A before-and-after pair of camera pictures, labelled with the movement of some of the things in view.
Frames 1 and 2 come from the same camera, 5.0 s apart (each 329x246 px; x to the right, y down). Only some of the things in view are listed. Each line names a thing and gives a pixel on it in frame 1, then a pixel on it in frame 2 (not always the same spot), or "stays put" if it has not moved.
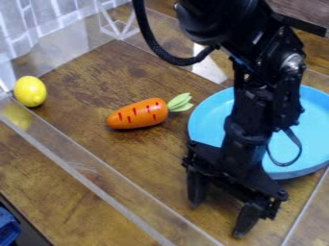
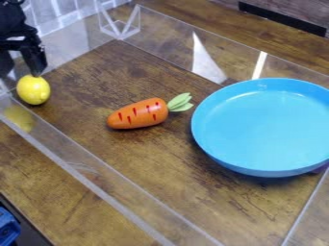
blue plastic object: (10, 229) stays put
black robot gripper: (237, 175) → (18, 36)
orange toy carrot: (148, 112) stays put
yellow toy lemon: (30, 91) stays put
